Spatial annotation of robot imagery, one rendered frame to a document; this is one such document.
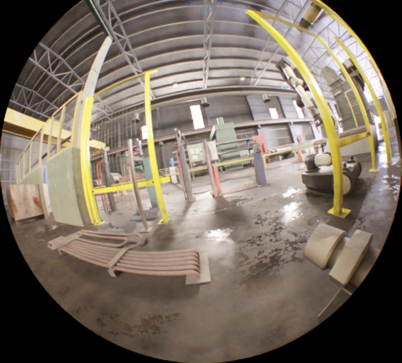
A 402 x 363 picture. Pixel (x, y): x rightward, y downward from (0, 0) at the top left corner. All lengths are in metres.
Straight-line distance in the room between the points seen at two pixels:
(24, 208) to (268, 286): 3.35
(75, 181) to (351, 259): 2.05
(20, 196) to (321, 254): 3.41
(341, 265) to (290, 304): 0.24
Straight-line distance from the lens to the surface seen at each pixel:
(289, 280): 0.55
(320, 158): 1.42
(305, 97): 1.27
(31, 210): 3.26
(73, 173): 1.88
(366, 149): 3.56
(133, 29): 11.79
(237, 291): 0.52
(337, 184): 0.86
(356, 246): 0.30
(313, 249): 0.34
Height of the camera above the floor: 0.44
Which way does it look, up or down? 4 degrees up
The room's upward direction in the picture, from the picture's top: 11 degrees counter-clockwise
